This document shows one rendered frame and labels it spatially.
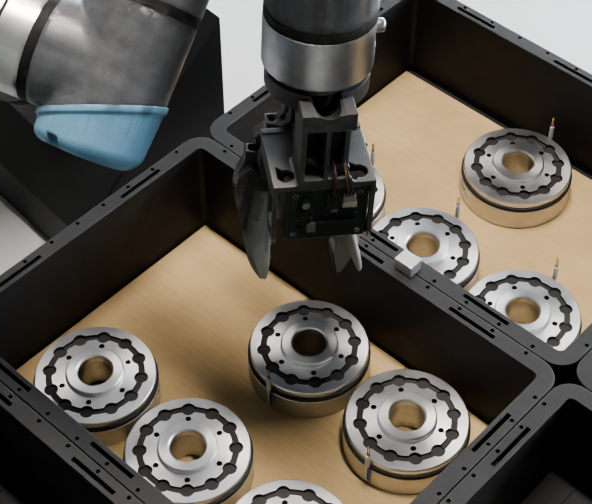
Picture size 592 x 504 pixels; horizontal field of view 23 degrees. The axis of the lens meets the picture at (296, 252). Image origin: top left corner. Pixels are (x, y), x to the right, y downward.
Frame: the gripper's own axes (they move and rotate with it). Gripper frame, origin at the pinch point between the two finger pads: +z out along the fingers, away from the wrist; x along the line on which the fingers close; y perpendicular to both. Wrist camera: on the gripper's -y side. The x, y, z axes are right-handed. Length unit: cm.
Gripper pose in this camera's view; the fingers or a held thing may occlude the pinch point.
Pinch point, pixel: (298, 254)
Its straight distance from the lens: 112.1
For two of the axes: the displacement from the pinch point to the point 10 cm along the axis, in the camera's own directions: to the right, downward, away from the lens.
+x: 9.9, -0.8, 1.4
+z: -0.4, 7.1, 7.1
